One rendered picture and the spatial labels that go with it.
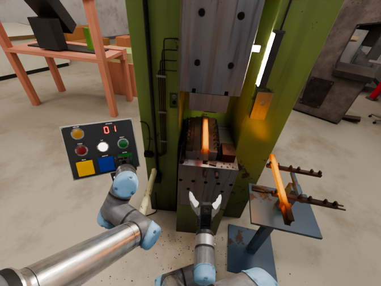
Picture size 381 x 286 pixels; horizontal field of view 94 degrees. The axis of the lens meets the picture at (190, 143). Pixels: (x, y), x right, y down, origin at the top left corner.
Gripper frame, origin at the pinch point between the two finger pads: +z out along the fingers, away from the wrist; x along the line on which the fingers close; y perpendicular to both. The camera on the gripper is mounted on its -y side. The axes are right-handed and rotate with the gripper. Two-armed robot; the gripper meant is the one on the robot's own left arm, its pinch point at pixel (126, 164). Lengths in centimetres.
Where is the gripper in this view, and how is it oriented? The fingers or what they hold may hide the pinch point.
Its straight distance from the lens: 94.3
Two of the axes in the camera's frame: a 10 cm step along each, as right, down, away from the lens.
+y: -1.2, -9.8, -1.9
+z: -3.5, -1.3, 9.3
